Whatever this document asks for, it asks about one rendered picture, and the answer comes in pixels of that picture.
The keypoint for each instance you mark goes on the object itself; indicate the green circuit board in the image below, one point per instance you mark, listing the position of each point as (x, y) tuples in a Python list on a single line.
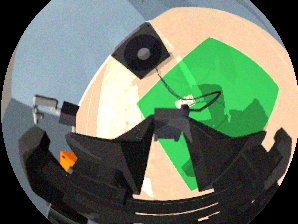
[(248, 95)]

